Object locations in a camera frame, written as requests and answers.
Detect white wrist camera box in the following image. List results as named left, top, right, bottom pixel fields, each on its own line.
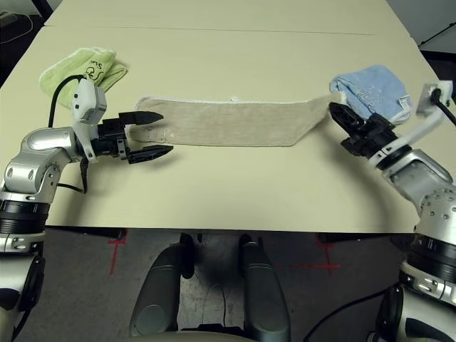
left=69, top=77, right=108, bottom=165
left=391, top=81, right=453, bottom=150

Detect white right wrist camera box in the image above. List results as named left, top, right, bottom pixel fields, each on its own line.
left=391, top=81, right=453, bottom=150

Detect side table with black frame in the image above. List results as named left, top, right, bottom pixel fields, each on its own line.
left=31, top=0, right=54, bottom=21

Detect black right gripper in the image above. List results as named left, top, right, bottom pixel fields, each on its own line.
left=328, top=101, right=400, bottom=160

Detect black tripod bar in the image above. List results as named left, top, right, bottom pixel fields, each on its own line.
left=416, top=21, right=456, bottom=51

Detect black right camera cable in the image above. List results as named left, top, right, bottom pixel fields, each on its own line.
left=301, top=87, right=456, bottom=342

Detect thin white cable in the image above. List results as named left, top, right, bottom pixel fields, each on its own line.
left=0, top=12, right=35, bottom=43

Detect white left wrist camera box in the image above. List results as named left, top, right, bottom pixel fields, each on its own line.
left=69, top=77, right=108, bottom=165

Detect beige towel with white trim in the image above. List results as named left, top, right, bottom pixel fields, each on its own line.
left=133, top=95, right=348, bottom=147

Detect grey right robot leg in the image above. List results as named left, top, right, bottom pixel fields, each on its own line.
left=238, top=234, right=291, bottom=342

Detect folded blue towel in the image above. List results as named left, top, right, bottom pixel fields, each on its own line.
left=329, top=63, right=413, bottom=125

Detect folded green towel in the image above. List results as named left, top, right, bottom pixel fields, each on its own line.
left=38, top=46, right=129, bottom=108

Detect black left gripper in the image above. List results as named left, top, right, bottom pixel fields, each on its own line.
left=90, top=110, right=175, bottom=165

